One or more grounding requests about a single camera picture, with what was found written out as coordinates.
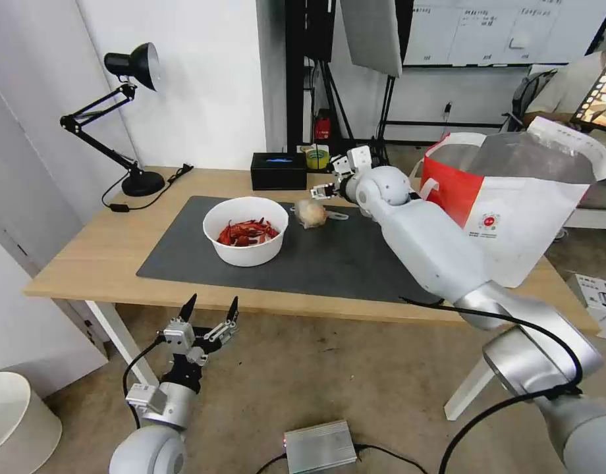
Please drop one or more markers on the grey photo softbox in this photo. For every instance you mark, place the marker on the grey photo softbox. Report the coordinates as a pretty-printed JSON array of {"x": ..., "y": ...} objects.
[{"x": 369, "y": 34}]

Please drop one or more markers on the clear plastic scrap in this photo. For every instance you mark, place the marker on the clear plastic scrap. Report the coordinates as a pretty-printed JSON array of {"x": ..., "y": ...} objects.
[{"x": 338, "y": 215}]

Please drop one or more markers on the white paper bowl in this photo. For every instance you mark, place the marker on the white paper bowl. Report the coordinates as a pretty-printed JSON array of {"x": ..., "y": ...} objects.
[{"x": 248, "y": 252}]

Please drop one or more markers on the dark grey desk mat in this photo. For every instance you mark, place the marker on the dark grey desk mat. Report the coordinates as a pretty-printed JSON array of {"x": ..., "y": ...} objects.
[{"x": 308, "y": 261}]

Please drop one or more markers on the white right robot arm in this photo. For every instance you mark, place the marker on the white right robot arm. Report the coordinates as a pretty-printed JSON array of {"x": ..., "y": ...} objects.
[{"x": 431, "y": 237}]

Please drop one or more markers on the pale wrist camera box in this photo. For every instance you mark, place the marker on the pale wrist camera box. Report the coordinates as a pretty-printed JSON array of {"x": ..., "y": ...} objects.
[
  {"x": 178, "y": 337},
  {"x": 360, "y": 158}
]

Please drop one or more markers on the red fire extinguisher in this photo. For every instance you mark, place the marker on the red fire extinguisher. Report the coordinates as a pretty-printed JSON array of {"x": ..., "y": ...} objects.
[{"x": 324, "y": 126}]

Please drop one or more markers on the green tape roll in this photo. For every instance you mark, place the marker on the green tape roll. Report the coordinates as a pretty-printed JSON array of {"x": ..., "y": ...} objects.
[{"x": 318, "y": 158}]

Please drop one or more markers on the black light stand tripod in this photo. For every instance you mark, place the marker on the black light stand tripod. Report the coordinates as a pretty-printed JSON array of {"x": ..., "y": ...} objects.
[{"x": 332, "y": 94}]

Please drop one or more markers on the black office chair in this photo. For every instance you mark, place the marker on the black office chair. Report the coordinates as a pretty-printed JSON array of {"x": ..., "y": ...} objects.
[{"x": 523, "y": 99}]

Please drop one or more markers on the black metal rack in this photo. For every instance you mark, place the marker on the black metal rack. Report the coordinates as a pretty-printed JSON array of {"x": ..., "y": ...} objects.
[{"x": 308, "y": 49}]

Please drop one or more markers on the white table leg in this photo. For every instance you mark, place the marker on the white table leg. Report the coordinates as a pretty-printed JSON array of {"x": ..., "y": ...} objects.
[
  {"x": 473, "y": 382},
  {"x": 122, "y": 340}
]

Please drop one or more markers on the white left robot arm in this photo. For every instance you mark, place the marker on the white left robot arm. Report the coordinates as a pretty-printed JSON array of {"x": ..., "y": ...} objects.
[{"x": 155, "y": 424}]

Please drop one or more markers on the white printed cardboard box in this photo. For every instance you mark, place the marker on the white printed cardboard box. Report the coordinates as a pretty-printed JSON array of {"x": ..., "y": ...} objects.
[{"x": 597, "y": 301}]

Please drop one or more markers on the silver power supply box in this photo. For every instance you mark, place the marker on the silver power supply box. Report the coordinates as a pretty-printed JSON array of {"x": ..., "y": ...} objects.
[{"x": 323, "y": 444}]

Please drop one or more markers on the white whiteboard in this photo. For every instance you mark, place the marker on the white whiteboard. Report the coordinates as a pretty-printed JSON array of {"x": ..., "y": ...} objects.
[{"x": 500, "y": 34}]

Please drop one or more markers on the black computer monitor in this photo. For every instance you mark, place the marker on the black computer monitor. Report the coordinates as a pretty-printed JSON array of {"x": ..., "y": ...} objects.
[{"x": 599, "y": 94}]

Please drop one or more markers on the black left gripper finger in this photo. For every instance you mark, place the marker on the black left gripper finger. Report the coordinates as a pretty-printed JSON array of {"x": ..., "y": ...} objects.
[
  {"x": 188, "y": 308},
  {"x": 229, "y": 318}
]

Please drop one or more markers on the black desk lamp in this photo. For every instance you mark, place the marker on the black desk lamp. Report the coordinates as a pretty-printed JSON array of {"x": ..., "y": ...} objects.
[{"x": 140, "y": 59}]

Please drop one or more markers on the red white takeout bag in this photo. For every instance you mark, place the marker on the red white takeout bag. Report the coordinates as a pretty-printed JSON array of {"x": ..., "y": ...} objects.
[{"x": 515, "y": 217}]

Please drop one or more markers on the white round waste bin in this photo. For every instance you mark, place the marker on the white round waste bin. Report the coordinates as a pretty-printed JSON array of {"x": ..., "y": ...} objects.
[{"x": 16, "y": 424}]

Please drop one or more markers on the person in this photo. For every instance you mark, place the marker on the person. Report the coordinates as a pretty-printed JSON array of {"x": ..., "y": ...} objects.
[{"x": 560, "y": 89}]

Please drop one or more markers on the red crayfish shells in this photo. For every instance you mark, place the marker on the red crayfish shells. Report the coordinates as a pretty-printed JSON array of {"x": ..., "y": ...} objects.
[{"x": 246, "y": 232}]

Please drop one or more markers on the black tissue box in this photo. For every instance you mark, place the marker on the black tissue box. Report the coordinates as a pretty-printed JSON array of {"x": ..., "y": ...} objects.
[{"x": 278, "y": 173}]

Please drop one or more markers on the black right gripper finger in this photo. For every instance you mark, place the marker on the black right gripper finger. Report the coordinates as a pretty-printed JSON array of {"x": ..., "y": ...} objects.
[
  {"x": 323, "y": 191},
  {"x": 339, "y": 165}
]

